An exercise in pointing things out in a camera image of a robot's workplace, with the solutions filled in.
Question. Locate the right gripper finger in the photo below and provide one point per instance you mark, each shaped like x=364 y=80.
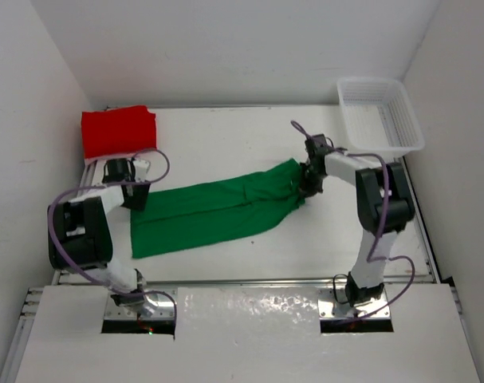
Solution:
x=303 y=183
x=312 y=189

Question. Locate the white front cover panel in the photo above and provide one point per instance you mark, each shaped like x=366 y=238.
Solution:
x=235 y=334

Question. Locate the white plastic basket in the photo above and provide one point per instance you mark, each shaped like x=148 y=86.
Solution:
x=378 y=117

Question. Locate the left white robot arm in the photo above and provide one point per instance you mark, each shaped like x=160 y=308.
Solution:
x=81 y=227

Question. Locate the pink t shirt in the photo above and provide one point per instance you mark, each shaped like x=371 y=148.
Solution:
x=93 y=160

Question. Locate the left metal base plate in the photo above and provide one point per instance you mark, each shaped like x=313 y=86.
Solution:
x=152 y=307

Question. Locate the metal base plate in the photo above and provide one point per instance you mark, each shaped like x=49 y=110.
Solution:
x=330 y=309
x=152 y=307

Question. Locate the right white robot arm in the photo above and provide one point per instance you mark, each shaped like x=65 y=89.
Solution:
x=384 y=207

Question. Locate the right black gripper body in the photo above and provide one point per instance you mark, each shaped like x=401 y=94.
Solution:
x=308 y=183

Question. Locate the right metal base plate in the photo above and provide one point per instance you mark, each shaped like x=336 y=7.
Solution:
x=330 y=309

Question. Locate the green t shirt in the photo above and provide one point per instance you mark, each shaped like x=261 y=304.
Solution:
x=205 y=214

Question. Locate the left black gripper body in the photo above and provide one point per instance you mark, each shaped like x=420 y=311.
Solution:
x=135 y=197

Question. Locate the red t shirt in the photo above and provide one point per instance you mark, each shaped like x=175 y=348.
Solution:
x=118 y=131

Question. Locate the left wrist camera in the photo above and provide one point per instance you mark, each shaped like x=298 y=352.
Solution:
x=141 y=168

